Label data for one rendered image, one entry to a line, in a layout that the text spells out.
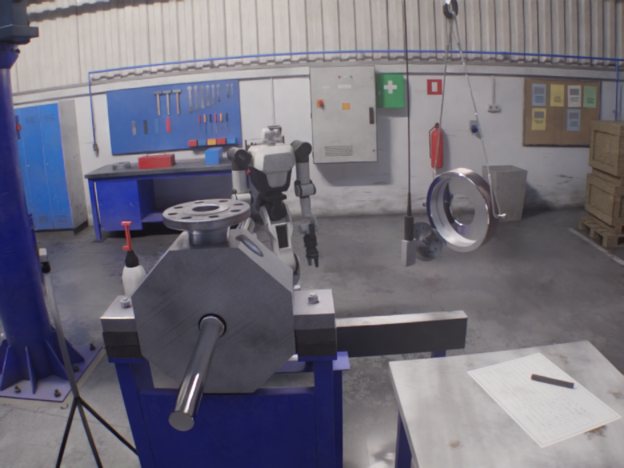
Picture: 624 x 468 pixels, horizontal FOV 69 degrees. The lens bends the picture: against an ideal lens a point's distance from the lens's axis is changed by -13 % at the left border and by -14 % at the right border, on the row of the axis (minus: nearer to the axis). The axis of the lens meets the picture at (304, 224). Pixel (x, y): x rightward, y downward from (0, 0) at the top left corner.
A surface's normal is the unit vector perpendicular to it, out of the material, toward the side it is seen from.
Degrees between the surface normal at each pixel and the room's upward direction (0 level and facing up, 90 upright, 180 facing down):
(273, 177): 90
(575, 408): 0
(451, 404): 0
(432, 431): 0
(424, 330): 90
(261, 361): 90
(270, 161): 90
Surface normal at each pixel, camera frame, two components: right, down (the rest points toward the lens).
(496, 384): -0.04, -0.96
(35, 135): -0.02, 0.27
